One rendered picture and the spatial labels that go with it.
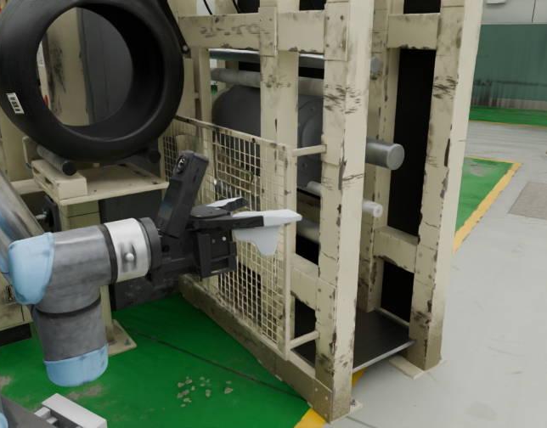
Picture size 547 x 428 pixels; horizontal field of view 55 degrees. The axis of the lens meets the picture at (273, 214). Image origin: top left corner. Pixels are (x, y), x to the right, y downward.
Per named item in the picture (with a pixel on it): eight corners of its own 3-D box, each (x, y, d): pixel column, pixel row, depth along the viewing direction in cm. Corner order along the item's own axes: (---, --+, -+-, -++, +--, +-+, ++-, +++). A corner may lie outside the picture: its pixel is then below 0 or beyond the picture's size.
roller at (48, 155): (33, 146, 187) (45, 140, 189) (40, 157, 189) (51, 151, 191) (59, 166, 160) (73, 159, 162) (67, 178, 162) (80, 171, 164)
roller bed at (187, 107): (143, 130, 225) (138, 57, 215) (175, 126, 233) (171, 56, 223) (163, 137, 210) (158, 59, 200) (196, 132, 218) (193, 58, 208)
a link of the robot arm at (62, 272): (13, 295, 64) (1, 231, 62) (104, 275, 70) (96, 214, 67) (22, 324, 58) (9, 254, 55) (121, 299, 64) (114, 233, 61)
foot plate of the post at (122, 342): (56, 339, 235) (55, 331, 233) (115, 321, 249) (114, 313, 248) (74, 368, 214) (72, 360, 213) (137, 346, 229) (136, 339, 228)
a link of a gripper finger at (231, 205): (234, 230, 85) (205, 246, 77) (230, 194, 84) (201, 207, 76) (250, 231, 84) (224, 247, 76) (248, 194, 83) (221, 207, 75)
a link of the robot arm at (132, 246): (97, 219, 68) (114, 230, 61) (132, 212, 70) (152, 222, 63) (104, 274, 69) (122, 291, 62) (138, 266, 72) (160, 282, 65)
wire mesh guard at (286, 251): (166, 265, 238) (155, 109, 215) (170, 264, 239) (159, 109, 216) (284, 361, 169) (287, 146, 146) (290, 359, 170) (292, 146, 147)
